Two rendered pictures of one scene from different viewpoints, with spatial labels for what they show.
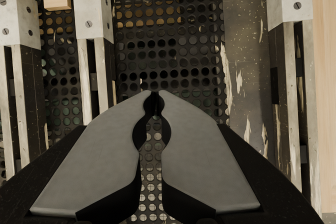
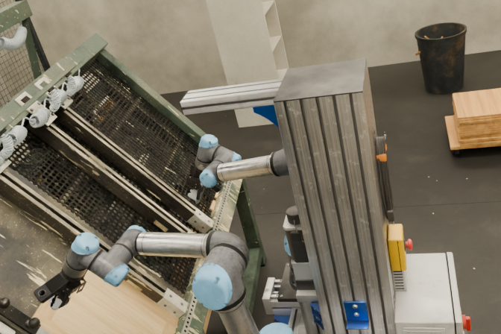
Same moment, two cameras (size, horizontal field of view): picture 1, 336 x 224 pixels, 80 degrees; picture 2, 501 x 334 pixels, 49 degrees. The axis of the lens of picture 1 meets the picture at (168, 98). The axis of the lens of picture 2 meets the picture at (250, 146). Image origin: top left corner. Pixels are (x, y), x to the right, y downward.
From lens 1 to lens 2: 2.47 m
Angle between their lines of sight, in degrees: 61
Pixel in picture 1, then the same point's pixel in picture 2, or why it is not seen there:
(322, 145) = not seen: hidden behind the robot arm
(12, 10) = (205, 221)
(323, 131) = not seen: hidden behind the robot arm
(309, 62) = (148, 284)
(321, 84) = (129, 293)
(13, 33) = (198, 215)
